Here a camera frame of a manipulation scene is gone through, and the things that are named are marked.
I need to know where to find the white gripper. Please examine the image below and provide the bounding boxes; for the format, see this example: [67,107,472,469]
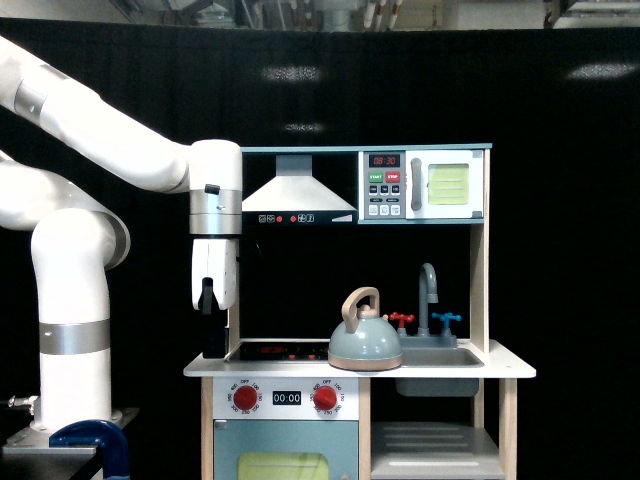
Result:
[191,238,238,359]

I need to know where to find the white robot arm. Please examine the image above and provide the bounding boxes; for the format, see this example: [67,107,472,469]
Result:
[1,40,242,433]

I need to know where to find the white toy microwave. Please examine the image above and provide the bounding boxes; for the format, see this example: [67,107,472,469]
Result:
[358,146,490,224]

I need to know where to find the blue toy oven door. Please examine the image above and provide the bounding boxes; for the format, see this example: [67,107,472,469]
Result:
[214,420,359,479]

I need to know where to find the grey lower shelf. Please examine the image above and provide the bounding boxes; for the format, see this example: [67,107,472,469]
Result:
[371,422,505,479]

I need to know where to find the black backdrop curtain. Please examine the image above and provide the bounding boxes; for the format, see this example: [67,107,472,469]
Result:
[1,19,639,479]

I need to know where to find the grey toy faucet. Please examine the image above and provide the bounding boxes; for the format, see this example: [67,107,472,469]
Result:
[398,263,457,349]

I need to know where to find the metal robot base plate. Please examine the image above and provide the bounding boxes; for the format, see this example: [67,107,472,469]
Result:
[1,407,141,455]

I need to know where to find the grey toy sink basin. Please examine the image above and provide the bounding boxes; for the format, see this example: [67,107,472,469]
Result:
[395,348,484,397]

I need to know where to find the black toy stove top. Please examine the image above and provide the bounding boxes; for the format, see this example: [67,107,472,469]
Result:
[227,340,329,362]

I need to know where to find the grey-blue toy teapot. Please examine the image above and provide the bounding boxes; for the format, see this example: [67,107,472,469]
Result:
[328,287,403,371]

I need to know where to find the wooden toy kitchen frame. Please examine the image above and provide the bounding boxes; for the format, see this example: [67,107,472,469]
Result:
[185,141,536,479]

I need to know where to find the red stove knob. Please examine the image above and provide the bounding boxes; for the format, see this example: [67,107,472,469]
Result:
[313,386,338,411]
[232,385,258,411]

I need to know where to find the left red stove knob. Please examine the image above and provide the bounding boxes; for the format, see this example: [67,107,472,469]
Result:
[232,385,258,411]

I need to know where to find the red tap handle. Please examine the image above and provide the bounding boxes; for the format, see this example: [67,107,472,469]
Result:
[388,312,415,330]

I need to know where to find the right red stove knob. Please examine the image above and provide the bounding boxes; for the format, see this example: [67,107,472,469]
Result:
[313,386,338,411]

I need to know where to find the blue tap handle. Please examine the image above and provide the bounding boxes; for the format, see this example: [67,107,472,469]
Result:
[431,312,462,331]

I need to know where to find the blue C-clamp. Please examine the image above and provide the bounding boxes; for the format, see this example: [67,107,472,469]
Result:
[49,420,130,480]

